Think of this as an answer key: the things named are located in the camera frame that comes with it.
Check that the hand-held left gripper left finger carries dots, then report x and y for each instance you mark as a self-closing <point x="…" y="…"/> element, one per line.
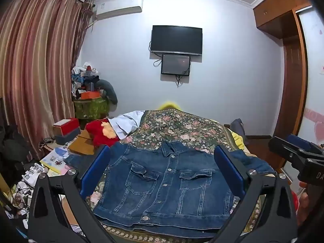
<point x="95" y="172"/>

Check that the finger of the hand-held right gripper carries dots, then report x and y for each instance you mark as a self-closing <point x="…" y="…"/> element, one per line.
<point x="298" y="140"/>
<point x="283" y="149"/>

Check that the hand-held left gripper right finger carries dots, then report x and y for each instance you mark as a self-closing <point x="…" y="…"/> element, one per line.
<point x="227" y="172"/>

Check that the blue denim jacket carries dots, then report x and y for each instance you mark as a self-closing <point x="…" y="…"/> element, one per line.
<point x="162" y="182"/>

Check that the pile of clothes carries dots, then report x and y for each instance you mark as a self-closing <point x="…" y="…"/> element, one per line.
<point x="82" y="78"/>

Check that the person's right hand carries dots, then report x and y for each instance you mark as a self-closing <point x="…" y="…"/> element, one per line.
<point x="303" y="207"/>

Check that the brown cardboard box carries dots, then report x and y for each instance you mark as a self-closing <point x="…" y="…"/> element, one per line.
<point x="81" y="144"/>

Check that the red plush toy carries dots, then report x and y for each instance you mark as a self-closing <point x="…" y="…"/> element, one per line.
<point x="95" y="131"/>

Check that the colourful booklet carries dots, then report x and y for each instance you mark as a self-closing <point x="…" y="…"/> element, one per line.
<point x="54" y="157"/>

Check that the grey box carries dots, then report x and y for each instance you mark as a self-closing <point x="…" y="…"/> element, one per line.
<point x="67" y="138"/>

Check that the grey-blue garment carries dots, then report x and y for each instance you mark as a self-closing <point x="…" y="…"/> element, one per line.
<point x="238" y="127"/>

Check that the red box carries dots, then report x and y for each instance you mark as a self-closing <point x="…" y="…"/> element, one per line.
<point x="68" y="126"/>

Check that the striped cloth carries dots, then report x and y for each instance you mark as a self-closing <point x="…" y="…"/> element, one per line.
<point x="46" y="141"/>

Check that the white shirt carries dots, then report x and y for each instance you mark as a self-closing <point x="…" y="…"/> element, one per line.
<point x="126" y="124"/>

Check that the white sliding wardrobe door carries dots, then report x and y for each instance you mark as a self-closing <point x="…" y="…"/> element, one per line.
<point x="313" y="81"/>

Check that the green storage bag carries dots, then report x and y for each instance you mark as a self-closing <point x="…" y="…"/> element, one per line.
<point x="91" y="108"/>

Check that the dark floral blanket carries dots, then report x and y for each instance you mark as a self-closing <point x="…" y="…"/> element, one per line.
<point x="177" y="126"/>

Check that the pile of small clutter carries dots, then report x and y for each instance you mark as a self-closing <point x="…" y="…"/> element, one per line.
<point x="21" y="182"/>

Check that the orange box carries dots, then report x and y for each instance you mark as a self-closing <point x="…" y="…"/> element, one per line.
<point x="90" y="95"/>

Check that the grey plush pillow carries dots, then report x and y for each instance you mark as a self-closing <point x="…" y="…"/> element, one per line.
<point x="107" y="87"/>

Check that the dark jacket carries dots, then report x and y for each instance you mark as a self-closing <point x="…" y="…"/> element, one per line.
<point x="12" y="146"/>

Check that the striped brown curtain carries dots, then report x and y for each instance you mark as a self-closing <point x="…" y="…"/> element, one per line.
<point x="38" y="68"/>

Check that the small black monitor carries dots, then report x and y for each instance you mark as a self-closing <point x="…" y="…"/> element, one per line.
<point x="176" y="64"/>

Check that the wooden wardrobe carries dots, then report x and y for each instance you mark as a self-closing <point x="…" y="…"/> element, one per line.
<point x="278" y="12"/>

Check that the white air conditioner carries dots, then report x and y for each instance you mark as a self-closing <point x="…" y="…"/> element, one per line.
<point x="119" y="7"/>

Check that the black wall television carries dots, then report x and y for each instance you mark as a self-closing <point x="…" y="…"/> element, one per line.
<point x="176" y="39"/>

